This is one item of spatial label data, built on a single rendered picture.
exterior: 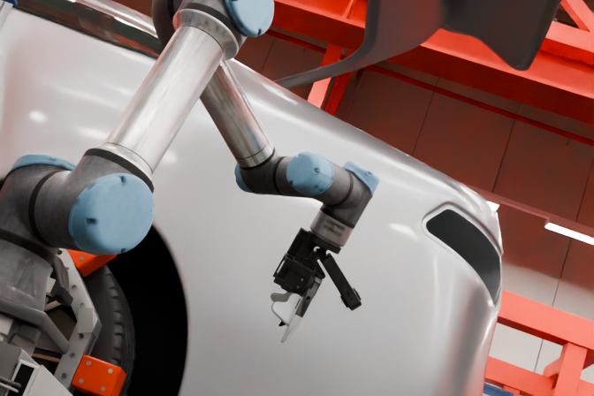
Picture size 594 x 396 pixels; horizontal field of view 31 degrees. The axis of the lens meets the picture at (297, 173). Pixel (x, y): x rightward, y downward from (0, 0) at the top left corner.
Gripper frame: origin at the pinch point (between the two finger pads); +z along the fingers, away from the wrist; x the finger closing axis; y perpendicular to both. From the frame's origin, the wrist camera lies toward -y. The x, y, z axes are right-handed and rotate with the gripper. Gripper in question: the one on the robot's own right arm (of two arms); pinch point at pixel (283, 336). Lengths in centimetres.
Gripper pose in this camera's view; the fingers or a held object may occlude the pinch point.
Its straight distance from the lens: 207.7
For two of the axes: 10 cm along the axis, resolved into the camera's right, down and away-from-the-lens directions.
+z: -4.9, 8.7, 0.3
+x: 0.4, 0.6, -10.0
